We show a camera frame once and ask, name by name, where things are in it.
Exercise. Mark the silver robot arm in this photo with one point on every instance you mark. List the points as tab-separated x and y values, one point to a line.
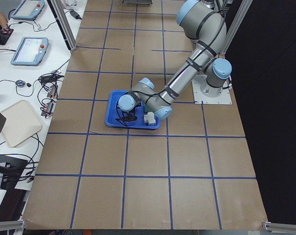
207	29

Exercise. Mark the black usb hub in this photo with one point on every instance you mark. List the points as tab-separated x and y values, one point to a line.
50	78

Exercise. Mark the lower small circuit module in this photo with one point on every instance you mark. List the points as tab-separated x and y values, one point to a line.
47	110

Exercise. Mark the aluminium frame post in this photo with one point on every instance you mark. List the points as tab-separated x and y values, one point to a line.
56	8
244	6

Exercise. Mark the black power adapter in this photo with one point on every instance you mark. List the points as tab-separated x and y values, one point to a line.
75	15

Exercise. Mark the black control box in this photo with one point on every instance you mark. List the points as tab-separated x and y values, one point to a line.
5	35

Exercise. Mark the left aluminium corner bracket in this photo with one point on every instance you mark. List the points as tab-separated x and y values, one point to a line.
12	225

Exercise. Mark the lower teach pendant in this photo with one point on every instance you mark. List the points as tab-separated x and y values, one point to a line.
30	51

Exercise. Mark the small circuit module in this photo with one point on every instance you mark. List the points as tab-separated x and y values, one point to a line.
47	110
53	91

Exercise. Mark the upper small circuit module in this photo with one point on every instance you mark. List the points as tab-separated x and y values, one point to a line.
53	91

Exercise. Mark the beige plastic tray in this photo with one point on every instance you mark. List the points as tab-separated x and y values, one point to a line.
22	122

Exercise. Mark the person's hand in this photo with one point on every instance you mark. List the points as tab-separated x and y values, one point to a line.
6	27

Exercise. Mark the round silver puck device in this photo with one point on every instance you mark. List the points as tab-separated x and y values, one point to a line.
20	83

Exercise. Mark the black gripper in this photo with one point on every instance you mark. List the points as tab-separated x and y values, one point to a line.
129	115

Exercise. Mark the aluminium corner bracket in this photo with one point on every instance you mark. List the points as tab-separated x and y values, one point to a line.
278	227
12	225

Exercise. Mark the blue plastic tray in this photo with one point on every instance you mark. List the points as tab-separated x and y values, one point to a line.
113	115

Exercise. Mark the teach pendant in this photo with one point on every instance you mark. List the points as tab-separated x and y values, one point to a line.
28	9
30	51

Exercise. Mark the upper teach pendant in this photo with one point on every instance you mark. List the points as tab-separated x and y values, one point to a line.
28	9

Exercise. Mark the white circuit breaker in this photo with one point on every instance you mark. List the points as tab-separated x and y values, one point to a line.
149	119

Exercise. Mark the right aluminium frame post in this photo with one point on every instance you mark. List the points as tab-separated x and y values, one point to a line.
244	6

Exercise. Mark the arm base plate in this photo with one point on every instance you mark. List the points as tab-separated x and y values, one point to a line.
205	94

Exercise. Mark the right aluminium corner bracket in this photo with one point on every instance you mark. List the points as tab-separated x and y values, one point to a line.
278	227

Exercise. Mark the black camera stand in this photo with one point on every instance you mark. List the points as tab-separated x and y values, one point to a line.
12	167

